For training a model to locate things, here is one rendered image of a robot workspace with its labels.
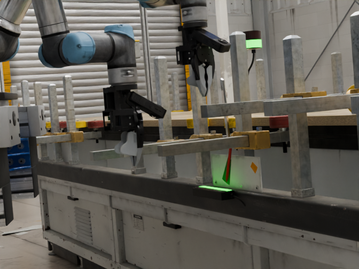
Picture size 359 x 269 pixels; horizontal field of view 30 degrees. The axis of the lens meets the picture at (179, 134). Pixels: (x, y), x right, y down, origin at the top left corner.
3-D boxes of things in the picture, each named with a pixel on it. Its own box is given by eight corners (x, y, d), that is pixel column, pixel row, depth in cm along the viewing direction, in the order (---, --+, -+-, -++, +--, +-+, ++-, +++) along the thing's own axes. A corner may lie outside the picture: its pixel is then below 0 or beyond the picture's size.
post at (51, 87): (57, 175, 348) (49, 84, 346) (55, 175, 352) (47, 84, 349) (63, 175, 350) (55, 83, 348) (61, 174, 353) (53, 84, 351)
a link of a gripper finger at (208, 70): (198, 97, 199) (196, 65, 198) (214, 95, 195) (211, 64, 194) (192, 97, 196) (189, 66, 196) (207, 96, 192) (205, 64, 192)
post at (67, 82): (73, 173, 326) (64, 74, 324) (70, 173, 329) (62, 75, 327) (79, 172, 328) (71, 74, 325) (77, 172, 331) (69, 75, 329)
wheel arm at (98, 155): (94, 163, 221) (93, 150, 221) (90, 163, 224) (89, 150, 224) (207, 149, 241) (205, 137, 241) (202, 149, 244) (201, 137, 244)
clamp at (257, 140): (256, 150, 187) (255, 132, 187) (229, 148, 199) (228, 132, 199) (272, 148, 190) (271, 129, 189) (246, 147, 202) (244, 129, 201)
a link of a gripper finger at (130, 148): (118, 168, 173) (115, 132, 172) (139, 165, 175) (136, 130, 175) (123, 168, 170) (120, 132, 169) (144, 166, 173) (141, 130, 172)
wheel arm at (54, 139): (14, 148, 308) (13, 139, 308) (12, 148, 311) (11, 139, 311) (102, 139, 329) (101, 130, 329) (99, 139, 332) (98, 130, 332)
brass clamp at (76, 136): (72, 142, 319) (71, 132, 318) (63, 142, 330) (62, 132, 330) (85, 141, 321) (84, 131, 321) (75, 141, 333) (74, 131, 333)
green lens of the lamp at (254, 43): (249, 47, 193) (248, 39, 193) (237, 49, 198) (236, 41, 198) (265, 46, 196) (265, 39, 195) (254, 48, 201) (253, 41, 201)
